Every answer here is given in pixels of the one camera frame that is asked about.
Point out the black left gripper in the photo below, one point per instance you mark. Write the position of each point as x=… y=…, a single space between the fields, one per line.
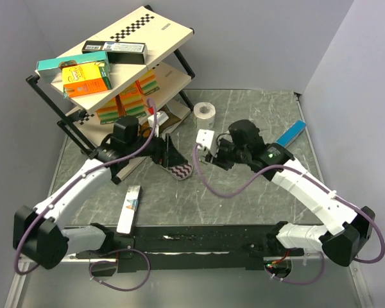
x=174 y=157

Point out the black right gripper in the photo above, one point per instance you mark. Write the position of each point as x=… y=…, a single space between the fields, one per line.
x=217 y=160

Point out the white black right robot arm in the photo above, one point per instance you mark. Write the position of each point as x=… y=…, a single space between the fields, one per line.
x=344 y=228

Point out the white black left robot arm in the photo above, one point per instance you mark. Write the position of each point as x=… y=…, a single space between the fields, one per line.
x=39 y=232

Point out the pink striped sponge pad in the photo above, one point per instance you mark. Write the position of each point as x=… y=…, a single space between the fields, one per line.
x=180 y=172

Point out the orange snack bag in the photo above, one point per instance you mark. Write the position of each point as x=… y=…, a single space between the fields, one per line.
x=145 y=130

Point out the white toilet paper roll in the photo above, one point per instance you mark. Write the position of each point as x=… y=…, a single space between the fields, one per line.
x=204 y=115

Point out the yellow green sponge pack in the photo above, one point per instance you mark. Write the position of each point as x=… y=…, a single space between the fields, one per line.
x=132 y=101
x=148 y=83
x=109 y=112

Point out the white toothpaste box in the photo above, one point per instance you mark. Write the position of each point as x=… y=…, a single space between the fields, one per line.
x=129 y=209

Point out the blue silver box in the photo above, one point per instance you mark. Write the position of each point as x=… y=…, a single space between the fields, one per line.
x=291 y=134

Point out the beige black tiered shelf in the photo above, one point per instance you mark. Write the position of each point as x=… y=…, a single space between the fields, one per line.
x=163 y=38

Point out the black white long box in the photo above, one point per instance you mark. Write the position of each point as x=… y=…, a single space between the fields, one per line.
x=119 y=52

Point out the orange yellow box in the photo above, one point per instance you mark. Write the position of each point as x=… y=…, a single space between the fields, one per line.
x=85 y=79

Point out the teal long box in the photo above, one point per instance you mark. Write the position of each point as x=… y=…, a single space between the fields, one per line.
x=50 y=70

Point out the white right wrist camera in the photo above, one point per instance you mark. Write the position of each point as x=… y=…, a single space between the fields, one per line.
x=206 y=141

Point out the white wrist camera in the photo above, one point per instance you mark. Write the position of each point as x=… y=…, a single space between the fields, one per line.
x=158 y=119
x=206 y=141

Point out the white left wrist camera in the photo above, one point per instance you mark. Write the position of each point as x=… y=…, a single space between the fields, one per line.
x=158 y=119

